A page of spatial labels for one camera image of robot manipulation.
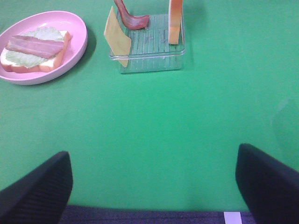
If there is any yellow toy cheese slice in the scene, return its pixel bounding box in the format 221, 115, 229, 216
104, 6, 132, 68

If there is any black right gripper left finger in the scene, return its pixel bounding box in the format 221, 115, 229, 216
0, 151, 73, 224

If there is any pink round plate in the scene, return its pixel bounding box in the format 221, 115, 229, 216
0, 11, 88, 85

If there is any green tablecloth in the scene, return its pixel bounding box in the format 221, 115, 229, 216
0, 0, 299, 211

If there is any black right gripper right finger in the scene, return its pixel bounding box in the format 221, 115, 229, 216
235, 143, 299, 224

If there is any toy bread slice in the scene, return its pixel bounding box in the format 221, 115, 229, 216
168, 0, 183, 45
0, 27, 71, 73

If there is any clear right plastic tray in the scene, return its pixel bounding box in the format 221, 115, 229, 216
109, 13, 185, 74

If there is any toy bacon strip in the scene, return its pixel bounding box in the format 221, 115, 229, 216
5, 35, 64, 59
114, 0, 150, 30

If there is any green toy lettuce leaf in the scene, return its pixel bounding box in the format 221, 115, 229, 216
0, 27, 71, 73

